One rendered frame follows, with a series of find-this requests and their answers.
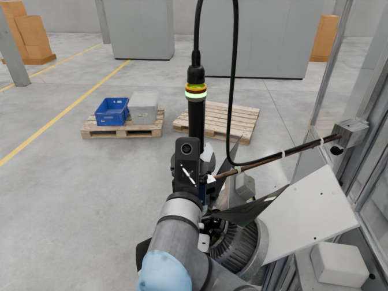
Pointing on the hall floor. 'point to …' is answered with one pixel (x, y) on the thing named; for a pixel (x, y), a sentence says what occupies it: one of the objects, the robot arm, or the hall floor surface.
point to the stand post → (276, 273)
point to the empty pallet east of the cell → (247, 127)
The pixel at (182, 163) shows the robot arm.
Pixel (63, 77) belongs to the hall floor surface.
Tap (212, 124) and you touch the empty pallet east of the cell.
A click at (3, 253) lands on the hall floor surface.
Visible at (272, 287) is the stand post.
